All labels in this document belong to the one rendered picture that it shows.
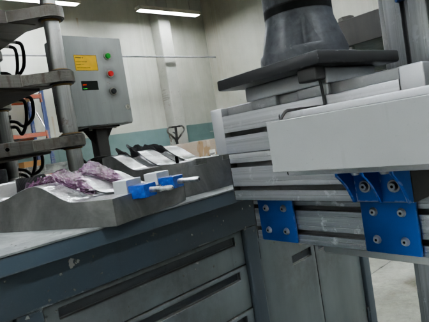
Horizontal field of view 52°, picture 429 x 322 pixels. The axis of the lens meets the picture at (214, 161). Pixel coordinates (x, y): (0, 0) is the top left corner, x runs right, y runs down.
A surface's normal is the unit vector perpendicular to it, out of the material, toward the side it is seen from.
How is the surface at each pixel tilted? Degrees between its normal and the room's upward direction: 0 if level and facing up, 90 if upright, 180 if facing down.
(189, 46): 90
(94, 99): 90
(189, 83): 90
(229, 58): 90
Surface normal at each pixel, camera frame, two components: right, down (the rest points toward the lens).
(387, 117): -0.77, 0.15
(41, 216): -0.46, 0.12
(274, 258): 0.70, -0.07
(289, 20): -0.48, -0.18
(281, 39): -0.65, -0.17
